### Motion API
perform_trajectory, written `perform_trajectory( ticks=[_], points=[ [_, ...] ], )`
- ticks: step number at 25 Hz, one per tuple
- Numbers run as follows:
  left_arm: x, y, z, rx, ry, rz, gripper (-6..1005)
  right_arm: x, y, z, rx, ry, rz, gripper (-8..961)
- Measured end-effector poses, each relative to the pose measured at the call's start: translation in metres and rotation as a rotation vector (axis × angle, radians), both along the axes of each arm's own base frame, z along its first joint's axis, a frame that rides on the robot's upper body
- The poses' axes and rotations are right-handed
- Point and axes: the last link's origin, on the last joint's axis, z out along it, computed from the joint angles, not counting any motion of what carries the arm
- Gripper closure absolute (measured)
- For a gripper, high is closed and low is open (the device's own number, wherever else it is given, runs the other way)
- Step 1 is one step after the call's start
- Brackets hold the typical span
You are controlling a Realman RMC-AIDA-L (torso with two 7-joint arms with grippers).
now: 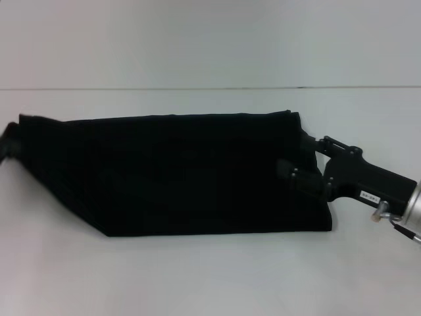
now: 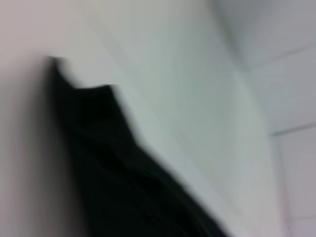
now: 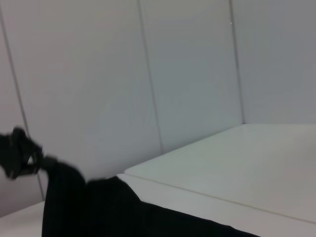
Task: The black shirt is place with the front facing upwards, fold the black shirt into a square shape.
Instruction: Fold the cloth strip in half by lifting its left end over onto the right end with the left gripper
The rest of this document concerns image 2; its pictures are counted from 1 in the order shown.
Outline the black shirt with FREE print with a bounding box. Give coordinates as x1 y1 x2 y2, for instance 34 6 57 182
45 56 232 237

